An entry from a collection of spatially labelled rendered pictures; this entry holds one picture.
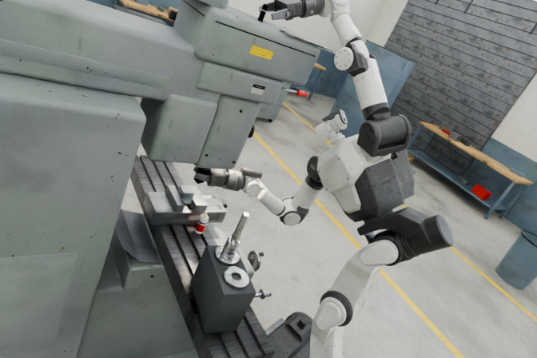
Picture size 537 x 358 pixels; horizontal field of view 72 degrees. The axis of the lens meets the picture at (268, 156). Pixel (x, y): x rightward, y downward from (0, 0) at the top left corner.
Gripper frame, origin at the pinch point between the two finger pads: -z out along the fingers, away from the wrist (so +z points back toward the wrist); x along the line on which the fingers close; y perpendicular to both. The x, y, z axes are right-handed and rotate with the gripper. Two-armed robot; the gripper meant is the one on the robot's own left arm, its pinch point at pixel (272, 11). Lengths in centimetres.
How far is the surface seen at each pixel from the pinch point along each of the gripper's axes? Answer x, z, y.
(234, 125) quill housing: -8.7, -22.8, -34.9
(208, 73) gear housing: -12.0, -29.8, -10.8
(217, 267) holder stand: -43, -46, -65
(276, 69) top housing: -11.3, -5.1, -16.1
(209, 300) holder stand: -49, -52, -72
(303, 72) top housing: -10.4, 5.9, -20.6
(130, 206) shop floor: 135, -82, -176
